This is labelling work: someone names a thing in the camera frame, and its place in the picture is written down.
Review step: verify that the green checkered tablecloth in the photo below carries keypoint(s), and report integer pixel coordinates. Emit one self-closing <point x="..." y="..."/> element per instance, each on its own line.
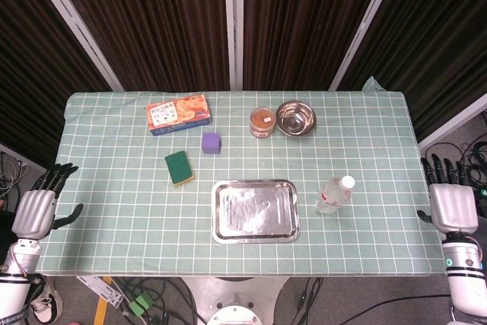
<point x="114" y="207"/>

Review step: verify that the stainless steel bowl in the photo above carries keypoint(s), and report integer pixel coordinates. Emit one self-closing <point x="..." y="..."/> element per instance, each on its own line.
<point x="295" y="117"/>

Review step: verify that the dark brown curtain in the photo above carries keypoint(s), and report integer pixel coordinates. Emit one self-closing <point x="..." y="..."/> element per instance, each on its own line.
<point x="152" y="16"/>

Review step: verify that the black white sneaker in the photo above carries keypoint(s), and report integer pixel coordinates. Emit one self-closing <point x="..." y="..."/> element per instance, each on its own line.
<point x="46" y="304"/>

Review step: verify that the yellow floor tape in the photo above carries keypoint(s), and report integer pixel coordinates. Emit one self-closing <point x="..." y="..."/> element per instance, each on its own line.
<point x="101" y="304"/>

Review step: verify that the white printed paper sheet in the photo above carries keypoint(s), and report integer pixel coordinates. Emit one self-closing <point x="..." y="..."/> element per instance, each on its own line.
<point x="102" y="290"/>

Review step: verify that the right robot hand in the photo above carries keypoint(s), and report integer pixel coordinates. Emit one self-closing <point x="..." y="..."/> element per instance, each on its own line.
<point x="451" y="203"/>

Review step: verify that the stainless steel tray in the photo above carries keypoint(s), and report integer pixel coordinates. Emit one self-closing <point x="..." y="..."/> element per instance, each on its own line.
<point x="255" y="211"/>

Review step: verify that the purple foam cube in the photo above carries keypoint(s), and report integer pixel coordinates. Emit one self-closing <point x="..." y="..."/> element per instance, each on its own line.
<point x="211" y="143"/>

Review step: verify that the green yellow sponge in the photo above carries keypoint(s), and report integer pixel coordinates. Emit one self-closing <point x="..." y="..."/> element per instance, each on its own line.
<point x="179" y="168"/>

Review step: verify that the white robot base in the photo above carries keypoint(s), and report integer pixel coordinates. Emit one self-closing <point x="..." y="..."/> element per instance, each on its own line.
<point x="234" y="302"/>

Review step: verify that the clear plastic bottle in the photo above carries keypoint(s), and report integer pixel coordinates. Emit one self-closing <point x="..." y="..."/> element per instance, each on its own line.
<point x="334" y="196"/>

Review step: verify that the plastic jar with orange label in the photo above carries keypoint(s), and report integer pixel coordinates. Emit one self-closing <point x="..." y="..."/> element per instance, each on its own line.
<point x="262" y="122"/>

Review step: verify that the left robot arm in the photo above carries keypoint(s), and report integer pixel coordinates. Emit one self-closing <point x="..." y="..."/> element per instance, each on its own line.
<point x="15" y="275"/>

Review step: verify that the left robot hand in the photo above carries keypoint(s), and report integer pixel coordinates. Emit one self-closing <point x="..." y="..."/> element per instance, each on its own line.
<point x="36" y="209"/>

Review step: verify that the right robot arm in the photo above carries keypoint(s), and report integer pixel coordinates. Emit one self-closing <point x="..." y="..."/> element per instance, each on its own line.
<point x="464" y="275"/>

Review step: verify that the green power adapter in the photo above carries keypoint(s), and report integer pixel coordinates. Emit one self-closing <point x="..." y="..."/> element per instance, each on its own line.
<point x="141" y="302"/>

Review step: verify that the white frame post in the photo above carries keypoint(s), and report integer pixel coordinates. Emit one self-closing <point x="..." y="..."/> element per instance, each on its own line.
<point x="233" y="24"/>
<point x="365" y="24"/>
<point x="72" y="22"/>

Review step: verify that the orange blue biscuit box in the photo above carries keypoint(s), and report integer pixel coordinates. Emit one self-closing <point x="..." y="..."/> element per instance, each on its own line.
<point x="178" y="113"/>

